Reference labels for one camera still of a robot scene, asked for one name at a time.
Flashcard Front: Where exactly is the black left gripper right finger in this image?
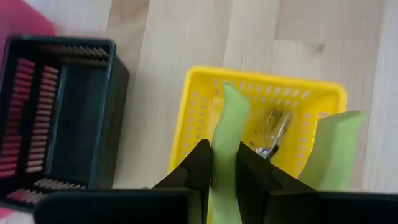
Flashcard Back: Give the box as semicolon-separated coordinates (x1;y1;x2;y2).
235;141;398;224

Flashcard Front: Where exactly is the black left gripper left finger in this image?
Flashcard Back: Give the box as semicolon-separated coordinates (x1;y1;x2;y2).
33;139;213;224

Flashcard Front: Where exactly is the black plastic basket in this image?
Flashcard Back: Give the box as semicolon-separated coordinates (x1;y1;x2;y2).
0;34;131;212

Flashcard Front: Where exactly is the yellow plastic basket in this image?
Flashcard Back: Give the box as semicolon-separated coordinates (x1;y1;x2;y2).
167;64;348;187

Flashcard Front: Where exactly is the red plastic basket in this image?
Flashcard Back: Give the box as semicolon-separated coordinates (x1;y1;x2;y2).
0;0;58;63

